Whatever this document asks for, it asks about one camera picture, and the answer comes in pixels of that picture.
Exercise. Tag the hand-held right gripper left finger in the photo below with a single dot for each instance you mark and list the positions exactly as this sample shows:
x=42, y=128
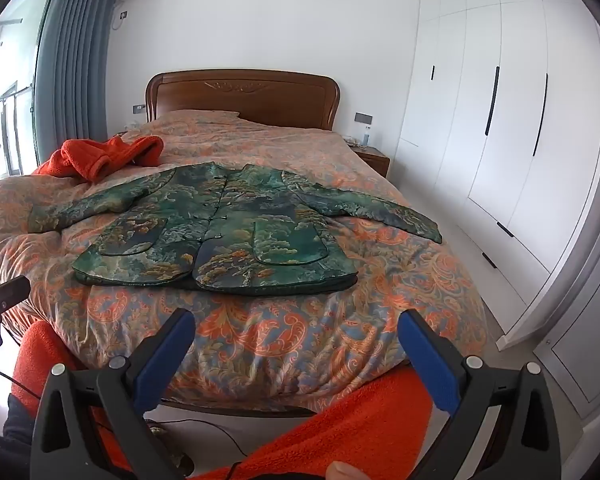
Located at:
x=165, y=360

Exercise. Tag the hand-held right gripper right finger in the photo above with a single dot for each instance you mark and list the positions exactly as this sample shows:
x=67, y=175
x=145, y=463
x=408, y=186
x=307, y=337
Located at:
x=430, y=365

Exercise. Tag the green patterned jacket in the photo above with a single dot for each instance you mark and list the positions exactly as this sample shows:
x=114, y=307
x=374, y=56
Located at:
x=260, y=230

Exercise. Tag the clothes drying rack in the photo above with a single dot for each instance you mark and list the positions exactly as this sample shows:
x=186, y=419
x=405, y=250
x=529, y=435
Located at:
x=0, y=115

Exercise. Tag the person's right hand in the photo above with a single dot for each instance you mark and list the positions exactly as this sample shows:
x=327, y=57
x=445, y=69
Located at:
x=345, y=472

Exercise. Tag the orange paisley quilt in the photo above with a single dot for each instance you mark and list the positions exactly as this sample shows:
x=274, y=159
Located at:
x=280, y=330

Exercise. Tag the white panelled door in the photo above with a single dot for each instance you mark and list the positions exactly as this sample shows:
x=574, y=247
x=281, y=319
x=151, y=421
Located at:
x=580, y=340

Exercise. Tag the orange fleece robe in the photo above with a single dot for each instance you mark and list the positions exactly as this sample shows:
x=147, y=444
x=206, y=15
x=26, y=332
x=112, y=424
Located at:
x=90, y=157

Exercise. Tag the wooden nightstand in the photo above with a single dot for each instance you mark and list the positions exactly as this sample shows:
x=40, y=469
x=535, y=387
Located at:
x=372, y=159

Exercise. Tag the grey-blue curtain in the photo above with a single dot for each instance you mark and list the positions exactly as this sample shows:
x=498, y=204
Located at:
x=75, y=70

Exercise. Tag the small white bottle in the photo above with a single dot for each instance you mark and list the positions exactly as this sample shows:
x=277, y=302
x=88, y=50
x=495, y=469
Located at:
x=366, y=138

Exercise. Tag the glass balcony door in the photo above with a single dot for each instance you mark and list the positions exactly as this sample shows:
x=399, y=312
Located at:
x=15, y=50

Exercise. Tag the patterned pillow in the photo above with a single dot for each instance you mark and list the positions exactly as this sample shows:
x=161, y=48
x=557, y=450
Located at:
x=205, y=115

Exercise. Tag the white built-in wardrobe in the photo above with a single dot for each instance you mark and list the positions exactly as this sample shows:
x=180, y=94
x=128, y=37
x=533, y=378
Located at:
x=505, y=110

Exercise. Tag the brown wooden headboard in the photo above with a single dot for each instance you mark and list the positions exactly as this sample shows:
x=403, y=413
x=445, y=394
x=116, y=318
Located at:
x=240, y=95

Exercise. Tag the grey wall switch panel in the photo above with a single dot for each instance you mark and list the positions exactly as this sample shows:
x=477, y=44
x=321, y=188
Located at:
x=363, y=118

